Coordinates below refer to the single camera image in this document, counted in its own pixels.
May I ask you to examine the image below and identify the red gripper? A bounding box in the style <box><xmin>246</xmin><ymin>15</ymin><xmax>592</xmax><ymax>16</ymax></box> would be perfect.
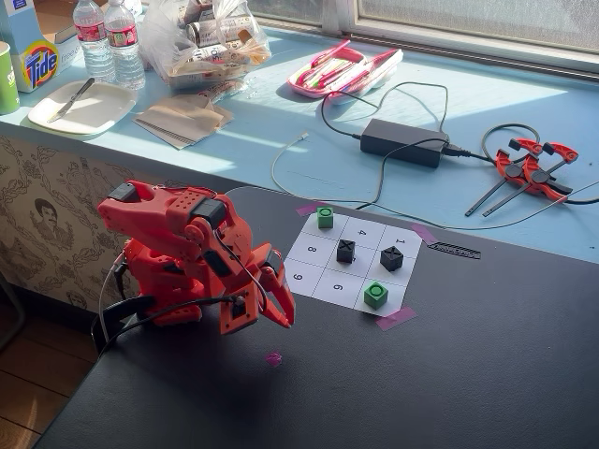
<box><xmin>242</xmin><ymin>242</ymin><xmax>297</xmax><ymax>328</ymax></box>

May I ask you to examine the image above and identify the white numbered grid paper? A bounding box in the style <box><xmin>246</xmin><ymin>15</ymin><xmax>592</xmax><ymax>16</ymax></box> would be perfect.
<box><xmin>283</xmin><ymin>212</ymin><xmax>422</xmax><ymax>315</ymax></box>

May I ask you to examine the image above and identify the black cube with X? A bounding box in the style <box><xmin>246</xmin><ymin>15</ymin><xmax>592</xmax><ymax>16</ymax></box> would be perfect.
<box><xmin>379</xmin><ymin>246</ymin><xmax>404</xmax><ymax>272</ymax></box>
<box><xmin>336</xmin><ymin>239</ymin><xmax>359</xmax><ymax>264</ymax></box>

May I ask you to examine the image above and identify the black table clamp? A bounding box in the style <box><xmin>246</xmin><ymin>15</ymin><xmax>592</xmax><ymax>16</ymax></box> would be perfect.
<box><xmin>91</xmin><ymin>295</ymin><xmax>158</xmax><ymax>355</ymax></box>

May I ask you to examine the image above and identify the black toothed plastic strip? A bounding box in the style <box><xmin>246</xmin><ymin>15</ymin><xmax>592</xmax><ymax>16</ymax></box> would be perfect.
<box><xmin>426</xmin><ymin>241</ymin><xmax>482</xmax><ymax>260</ymax></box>

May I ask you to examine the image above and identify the black power adapter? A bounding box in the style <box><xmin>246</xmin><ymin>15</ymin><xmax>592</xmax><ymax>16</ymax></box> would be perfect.
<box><xmin>358</xmin><ymin>117</ymin><xmax>451</xmax><ymax>169</ymax></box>

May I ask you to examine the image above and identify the brown paper napkin stack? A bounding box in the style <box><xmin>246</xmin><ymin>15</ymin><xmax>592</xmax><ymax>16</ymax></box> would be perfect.
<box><xmin>132</xmin><ymin>91</ymin><xmax>235</xmax><ymax>152</ymax></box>

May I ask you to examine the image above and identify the pink white pencil case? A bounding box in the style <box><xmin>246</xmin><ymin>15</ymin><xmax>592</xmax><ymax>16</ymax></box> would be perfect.
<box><xmin>287</xmin><ymin>39</ymin><xmax>404</xmax><ymax>102</ymax></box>

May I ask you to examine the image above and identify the orange black bar clamp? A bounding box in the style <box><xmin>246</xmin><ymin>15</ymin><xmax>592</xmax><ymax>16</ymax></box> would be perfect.
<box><xmin>465</xmin><ymin>138</ymin><xmax>544</xmax><ymax>217</ymax></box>
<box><xmin>481</xmin><ymin>141</ymin><xmax>580</xmax><ymax>219</ymax></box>

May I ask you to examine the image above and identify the white square plate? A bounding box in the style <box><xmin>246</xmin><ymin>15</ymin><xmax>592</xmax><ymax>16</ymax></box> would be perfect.
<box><xmin>26</xmin><ymin>79</ymin><xmax>139</xmax><ymax>137</ymax></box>

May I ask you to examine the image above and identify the clear plastic bag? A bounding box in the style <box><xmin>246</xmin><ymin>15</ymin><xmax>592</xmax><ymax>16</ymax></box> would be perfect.
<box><xmin>139</xmin><ymin>0</ymin><xmax>272</xmax><ymax>93</ymax></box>

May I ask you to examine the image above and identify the clear plastic knife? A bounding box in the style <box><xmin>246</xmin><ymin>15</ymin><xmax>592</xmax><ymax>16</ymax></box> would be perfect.
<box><xmin>46</xmin><ymin>77</ymin><xmax>96</xmax><ymax>124</ymax></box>

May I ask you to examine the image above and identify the clear plastic water bottle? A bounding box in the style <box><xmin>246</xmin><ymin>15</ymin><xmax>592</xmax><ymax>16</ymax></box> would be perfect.
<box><xmin>103</xmin><ymin>0</ymin><xmax>147</xmax><ymax>91</ymax></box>
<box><xmin>72</xmin><ymin>0</ymin><xmax>117</xmax><ymax>84</ymax></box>

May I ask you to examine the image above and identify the Tide cardboard box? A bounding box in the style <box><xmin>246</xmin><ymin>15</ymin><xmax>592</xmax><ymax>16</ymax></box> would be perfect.
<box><xmin>0</xmin><ymin>0</ymin><xmax>83</xmax><ymax>94</ymax></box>

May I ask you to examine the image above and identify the green paper cup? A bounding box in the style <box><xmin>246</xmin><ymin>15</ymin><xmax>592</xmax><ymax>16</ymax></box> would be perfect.
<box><xmin>0</xmin><ymin>40</ymin><xmax>21</xmax><ymax>116</ymax></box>

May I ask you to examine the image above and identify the wrist camera with red mount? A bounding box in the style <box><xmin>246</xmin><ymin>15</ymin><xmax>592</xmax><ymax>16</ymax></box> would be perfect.
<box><xmin>218</xmin><ymin>290</ymin><xmax>260</xmax><ymax>337</ymax></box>

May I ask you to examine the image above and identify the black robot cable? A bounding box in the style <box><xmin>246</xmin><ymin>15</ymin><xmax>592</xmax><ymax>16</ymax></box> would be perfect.
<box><xmin>95</xmin><ymin>294</ymin><xmax>240</xmax><ymax>356</ymax></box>

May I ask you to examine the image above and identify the black adapter output cable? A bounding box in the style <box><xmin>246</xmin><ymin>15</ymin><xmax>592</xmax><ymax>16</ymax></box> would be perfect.
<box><xmin>354</xmin><ymin>138</ymin><xmax>446</xmax><ymax>210</ymax></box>

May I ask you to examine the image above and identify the white charging cable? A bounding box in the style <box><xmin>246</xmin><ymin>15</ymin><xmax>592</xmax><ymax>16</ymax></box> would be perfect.
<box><xmin>270</xmin><ymin>132</ymin><xmax>375</xmax><ymax>210</ymax></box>

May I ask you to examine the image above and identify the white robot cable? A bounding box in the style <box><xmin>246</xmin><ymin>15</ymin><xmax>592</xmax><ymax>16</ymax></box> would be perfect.
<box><xmin>99</xmin><ymin>250</ymin><xmax>130</xmax><ymax>342</ymax></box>

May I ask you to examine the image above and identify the thin grey cable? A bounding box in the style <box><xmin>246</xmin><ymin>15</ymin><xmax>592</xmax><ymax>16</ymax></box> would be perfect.
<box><xmin>355</xmin><ymin>180</ymin><xmax>599</xmax><ymax>231</ymax></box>

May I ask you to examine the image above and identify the black adapter mains cable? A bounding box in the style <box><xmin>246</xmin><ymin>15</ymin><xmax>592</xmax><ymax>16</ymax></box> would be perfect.
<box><xmin>444</xmin><ymin>122</ymin><xmax>544</xmax><ymax>165</ymax></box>

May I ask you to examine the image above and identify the black adapter loop cable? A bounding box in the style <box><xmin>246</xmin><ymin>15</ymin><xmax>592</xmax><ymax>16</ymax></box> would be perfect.
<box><xmin>320</xmin><ymin>81</ymin><xmax>450</xmax><ymax>141</ymax></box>

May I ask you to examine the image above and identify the grey window frame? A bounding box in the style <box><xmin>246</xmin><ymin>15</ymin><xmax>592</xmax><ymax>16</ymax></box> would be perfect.
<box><xmin>245</xmin><ymin>0</ymin><xmax>599</xmax><ymax>85</ymax></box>

